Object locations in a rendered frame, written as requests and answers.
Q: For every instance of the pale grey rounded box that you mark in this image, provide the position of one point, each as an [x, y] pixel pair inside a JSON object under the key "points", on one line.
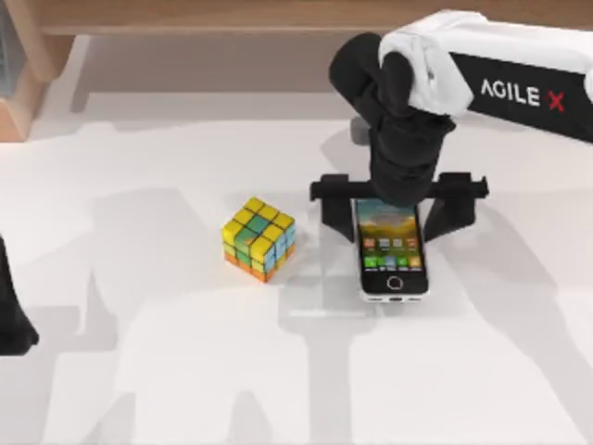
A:
{"points": [[359, 130]]}

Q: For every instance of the white smartphone with lit screen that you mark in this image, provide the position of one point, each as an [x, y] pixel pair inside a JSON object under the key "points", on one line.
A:
{"points": [[391, 252]]}

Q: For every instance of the colourful puzzle cube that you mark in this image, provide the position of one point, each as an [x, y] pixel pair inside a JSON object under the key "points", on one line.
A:
{"points": [[259, 241]]}

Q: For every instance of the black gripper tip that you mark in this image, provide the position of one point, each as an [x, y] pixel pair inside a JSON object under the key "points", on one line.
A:
{"points": [[13, 315]]}

